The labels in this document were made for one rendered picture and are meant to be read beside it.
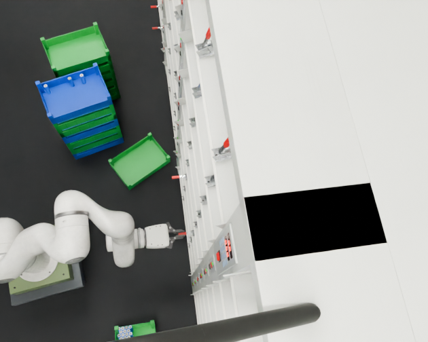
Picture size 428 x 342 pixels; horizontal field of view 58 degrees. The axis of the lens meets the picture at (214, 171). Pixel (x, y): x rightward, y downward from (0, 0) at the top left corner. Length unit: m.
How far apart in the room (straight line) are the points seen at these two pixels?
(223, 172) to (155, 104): 1.75
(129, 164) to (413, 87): 1.88
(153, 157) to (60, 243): 1.23
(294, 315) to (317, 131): 0.29
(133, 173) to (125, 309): 0.77
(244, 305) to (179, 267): 1.47
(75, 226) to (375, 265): 0.91
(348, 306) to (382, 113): 0.31
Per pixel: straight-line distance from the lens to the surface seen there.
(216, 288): 1.18
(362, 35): 0.77
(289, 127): 0.63
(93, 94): 2.06
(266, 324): 0.48
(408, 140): 0.70
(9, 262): 1.53
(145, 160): 2.39
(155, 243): 1.71
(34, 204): 2.43
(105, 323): 2.26
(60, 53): 2.32
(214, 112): 0.89
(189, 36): 1.22
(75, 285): 2.01
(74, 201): 1.29
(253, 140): 0.60
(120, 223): 1.32
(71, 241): 1.27
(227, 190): 0.83
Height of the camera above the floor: 2.24
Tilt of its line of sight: 70 degrees down
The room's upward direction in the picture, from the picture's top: 17 degrees clockwise
